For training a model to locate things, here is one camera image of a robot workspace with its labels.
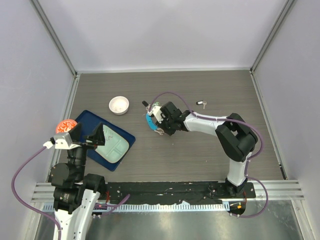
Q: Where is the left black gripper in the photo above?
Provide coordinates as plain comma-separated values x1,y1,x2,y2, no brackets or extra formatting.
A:
68,121,105,180

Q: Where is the blue keyring with keys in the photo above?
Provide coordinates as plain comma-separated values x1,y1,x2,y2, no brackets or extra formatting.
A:
142,100,164,136

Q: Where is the black tagged key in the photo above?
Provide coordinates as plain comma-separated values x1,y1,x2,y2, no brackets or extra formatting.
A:
196,100,207,109

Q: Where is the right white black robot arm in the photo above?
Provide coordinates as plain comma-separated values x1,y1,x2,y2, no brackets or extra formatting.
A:
148,101,258,198

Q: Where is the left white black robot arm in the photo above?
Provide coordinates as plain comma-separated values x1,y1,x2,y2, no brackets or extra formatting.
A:
45,123,107,240

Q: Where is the dark blue tray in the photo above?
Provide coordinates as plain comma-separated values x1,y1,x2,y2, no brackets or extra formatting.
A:
75,110,136,172

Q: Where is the orange patterned bowl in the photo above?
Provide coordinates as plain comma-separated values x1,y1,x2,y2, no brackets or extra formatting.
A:
55,119,78,134

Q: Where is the pale green divided plate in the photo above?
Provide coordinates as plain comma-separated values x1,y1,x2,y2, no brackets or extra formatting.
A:
95,125,130,164

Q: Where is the white round bowl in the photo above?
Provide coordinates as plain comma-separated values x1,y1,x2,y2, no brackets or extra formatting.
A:
108,96,130,115

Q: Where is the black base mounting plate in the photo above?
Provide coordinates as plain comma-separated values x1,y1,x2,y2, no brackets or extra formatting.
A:
100,181,256,205

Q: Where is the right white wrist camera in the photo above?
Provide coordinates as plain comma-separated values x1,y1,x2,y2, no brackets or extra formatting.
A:
148,105,164,124

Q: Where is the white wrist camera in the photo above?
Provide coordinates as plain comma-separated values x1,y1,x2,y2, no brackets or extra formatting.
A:
148,105,164,124
43,132,77,150

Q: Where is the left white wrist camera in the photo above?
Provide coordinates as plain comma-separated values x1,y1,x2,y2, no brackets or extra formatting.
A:
43,132,77,150

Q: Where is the white slotted cable duct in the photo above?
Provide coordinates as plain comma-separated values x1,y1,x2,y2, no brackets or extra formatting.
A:
43,202,230,212

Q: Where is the aluminium frame rail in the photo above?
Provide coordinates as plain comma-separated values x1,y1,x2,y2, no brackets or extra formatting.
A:
31,180,305,203

